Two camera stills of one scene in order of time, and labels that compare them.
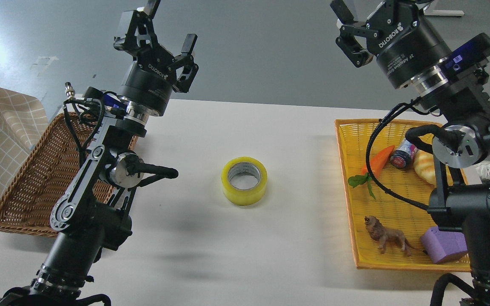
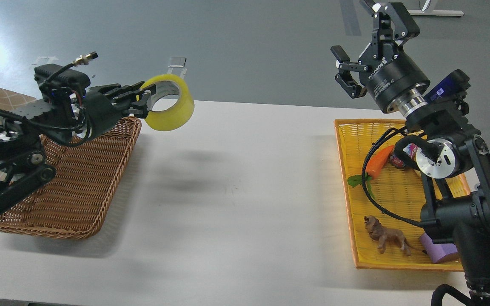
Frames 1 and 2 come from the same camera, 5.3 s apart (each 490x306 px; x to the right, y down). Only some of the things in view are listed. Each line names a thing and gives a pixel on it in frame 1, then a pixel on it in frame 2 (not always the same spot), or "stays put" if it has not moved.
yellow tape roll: x=244 y=197 -> x=177 y=117
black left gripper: x=149 y=80 -> x=101 y=112
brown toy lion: x=377 y=232 stays put
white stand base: x=443 y=12 stays put
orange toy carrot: x=375 y=165 stays put
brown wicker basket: x=43 y=178 stays put
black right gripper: x=405 y=45 -> x=388 y=73
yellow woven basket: x=388 y=205 stays put
